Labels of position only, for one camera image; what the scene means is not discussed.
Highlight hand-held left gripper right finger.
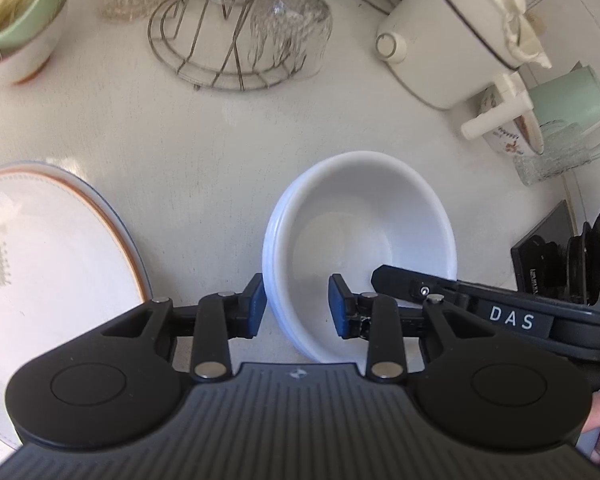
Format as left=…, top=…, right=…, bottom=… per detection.
left=327, top=273, right=487, bottom=382

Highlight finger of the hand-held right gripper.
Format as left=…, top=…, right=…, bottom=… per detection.
left=370, top=264, right=476, bottom=311

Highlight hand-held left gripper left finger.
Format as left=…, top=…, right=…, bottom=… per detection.
left=100, top=273, right=269, bottom=382

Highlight clear glass mug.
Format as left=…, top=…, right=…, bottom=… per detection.
left=512, top=120, right=597, bottom=187

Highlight floral ceramic mug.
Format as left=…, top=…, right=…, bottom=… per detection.
left=477, top=85, right=546, bottom=157

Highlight pale green kettle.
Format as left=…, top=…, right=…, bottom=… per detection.
left=527, top=64, right=600, bottom=162

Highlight white electric cooker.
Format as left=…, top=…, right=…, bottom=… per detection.
left=375, top=0, right=554, bottom=142

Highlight white bowl with red base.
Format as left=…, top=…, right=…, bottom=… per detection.
left=0, top=0, right=70, bottom=86

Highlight metal wire cup rack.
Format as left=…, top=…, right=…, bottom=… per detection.
left=147, top=0, right=334, bottom=93

